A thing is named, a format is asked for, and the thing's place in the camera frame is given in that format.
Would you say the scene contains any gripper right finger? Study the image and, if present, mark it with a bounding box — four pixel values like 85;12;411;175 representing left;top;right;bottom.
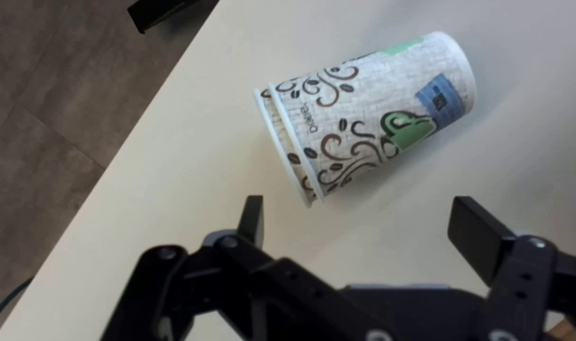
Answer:
448;196;576;341

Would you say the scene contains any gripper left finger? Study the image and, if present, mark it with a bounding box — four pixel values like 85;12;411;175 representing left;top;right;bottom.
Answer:
101;195;394;341

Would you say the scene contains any printed paper cup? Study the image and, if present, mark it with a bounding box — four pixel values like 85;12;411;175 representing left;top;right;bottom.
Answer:
253;87;318;209
268;31;477;203

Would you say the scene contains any black flat object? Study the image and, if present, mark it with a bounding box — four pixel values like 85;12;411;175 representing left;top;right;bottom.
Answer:
127;0;220;35

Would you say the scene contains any dark cable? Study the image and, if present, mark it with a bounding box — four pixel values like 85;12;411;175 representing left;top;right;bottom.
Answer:
0;278;34;334

